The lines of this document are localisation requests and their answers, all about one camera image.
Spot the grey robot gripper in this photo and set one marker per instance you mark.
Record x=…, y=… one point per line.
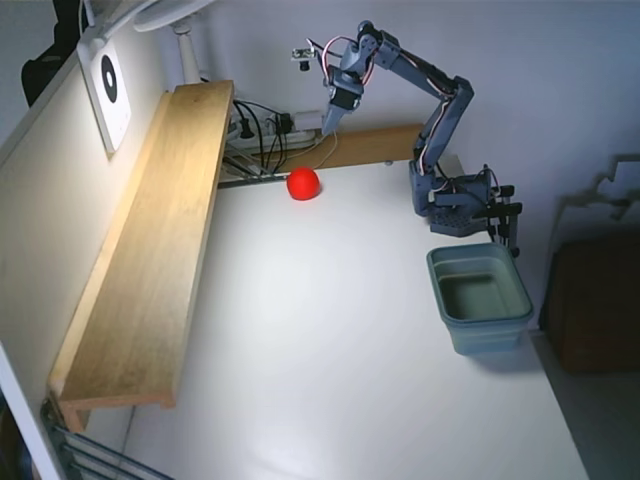
x=342, y=98

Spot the red ball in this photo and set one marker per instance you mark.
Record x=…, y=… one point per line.
x=303, y=184

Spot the grey five-joint robot arm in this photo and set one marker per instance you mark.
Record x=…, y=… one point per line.
x=400, y=57

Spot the grey perforated robot base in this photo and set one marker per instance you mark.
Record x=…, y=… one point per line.
x=452, y=221

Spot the grey plastic container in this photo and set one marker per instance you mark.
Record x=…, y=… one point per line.
x=482, y=337

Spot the white power adapter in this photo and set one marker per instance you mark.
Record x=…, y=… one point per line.
x=306, y=119

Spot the white power strip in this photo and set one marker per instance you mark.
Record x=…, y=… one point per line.
x=300, y=136

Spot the brown wooden board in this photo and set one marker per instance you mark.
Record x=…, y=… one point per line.
x=370, y=147

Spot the black power adapter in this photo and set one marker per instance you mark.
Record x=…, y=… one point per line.
x=284, y=123

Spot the black power plug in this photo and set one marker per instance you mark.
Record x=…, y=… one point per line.
x=245, y=131

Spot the white desk lamp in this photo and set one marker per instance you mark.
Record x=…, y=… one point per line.
x=189, y=55

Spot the black table clamp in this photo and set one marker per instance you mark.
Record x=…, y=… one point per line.
x=510, y=209
x=506, y=190

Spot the white device with black circle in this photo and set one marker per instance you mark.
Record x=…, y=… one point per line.
x=112, y=110

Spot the long light wooden shelf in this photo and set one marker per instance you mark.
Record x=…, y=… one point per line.
x=150, y=250

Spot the dark brown cabinet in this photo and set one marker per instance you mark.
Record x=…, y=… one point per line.
x=595, y=310

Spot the small wrist camera board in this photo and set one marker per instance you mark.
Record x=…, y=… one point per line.
x=303, y=54

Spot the grey metal bracket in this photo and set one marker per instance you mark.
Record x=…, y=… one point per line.
x=255, y=180

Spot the grey diagonal metal rail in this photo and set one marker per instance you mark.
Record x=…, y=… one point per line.
x=240, y=164

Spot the grey metal frame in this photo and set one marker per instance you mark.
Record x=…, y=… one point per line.
x=100, y=457

